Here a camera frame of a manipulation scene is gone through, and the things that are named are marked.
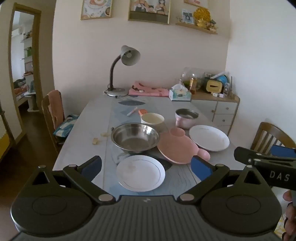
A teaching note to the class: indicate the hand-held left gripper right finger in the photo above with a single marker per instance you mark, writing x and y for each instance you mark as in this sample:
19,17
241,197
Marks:
200,168

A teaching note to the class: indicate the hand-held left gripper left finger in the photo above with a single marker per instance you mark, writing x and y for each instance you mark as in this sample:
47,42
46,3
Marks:
92,168

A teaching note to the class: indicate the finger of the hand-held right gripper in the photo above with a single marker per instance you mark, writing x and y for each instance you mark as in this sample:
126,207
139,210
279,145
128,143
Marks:
245,155
283,151

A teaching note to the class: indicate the white plate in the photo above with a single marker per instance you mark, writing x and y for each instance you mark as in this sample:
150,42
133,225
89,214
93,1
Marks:
209,138
141,173

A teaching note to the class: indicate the pink bear-shaped plate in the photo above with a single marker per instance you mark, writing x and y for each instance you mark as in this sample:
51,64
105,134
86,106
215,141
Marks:
177,146

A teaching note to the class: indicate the pink bowl with steel lining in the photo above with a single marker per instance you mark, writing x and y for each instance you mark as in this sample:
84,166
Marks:
185,121

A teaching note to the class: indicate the stainless steel bowl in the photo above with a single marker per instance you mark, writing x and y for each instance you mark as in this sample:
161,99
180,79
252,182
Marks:
135,138

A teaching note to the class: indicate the cream bowl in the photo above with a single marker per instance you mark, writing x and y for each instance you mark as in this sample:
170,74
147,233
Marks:
152,118

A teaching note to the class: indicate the person's right hand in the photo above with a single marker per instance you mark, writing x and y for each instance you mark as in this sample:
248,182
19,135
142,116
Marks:
291,215

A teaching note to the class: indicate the wooden chair with dark seat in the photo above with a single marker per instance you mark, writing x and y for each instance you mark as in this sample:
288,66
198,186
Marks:
268,136

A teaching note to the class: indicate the blue checkered bag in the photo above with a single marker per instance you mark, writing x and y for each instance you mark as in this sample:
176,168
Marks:
66,128

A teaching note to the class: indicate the white cabinet with wooden top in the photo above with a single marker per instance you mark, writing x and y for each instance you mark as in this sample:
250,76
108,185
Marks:
224,111

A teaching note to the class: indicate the yellow patterned bag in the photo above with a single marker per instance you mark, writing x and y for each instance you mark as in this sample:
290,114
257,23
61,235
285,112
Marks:
279,229

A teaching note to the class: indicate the small white charger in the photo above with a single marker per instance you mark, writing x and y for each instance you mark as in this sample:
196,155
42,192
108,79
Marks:
218,95

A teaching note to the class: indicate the clear plastic box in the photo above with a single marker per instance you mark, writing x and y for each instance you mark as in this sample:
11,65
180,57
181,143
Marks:
226,89

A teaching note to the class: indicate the orange tape measure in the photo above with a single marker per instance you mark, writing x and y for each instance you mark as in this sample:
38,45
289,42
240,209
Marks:
142,112

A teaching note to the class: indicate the yellow tissue holder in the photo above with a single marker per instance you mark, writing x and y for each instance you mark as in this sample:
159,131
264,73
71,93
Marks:
214,86

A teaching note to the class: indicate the tissue box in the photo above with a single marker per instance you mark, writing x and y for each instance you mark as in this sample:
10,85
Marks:
179,95

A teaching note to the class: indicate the blue globe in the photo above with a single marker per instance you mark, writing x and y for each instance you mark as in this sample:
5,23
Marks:
223,79

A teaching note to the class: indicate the amber glass bottle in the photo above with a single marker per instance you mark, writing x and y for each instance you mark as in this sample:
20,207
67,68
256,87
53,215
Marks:
192,85

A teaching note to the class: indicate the white marker pen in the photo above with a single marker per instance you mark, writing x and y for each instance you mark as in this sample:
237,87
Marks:
217,75

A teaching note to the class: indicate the pink folded cloth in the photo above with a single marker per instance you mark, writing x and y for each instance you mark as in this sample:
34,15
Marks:
148,90

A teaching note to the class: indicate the large glass jar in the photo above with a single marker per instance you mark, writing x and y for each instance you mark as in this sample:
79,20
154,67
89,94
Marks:
193,74

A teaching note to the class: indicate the grey desk lamp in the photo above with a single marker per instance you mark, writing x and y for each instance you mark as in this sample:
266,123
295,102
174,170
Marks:
129,55

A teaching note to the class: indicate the gold ornament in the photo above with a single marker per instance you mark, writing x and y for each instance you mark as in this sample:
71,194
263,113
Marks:
201,16

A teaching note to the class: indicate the framed food poster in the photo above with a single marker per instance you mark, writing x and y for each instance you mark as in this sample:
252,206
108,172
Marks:
97,9

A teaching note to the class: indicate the framed cartoon poster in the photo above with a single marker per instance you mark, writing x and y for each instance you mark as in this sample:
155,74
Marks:
149,11

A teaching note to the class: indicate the wooden door frame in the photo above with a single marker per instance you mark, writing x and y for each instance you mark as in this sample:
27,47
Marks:
38,69

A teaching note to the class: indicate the wooden wall shelf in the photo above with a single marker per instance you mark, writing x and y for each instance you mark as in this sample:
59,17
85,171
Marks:
196,29

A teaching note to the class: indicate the small photo frame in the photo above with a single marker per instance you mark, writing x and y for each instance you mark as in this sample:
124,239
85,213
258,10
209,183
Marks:
187,16

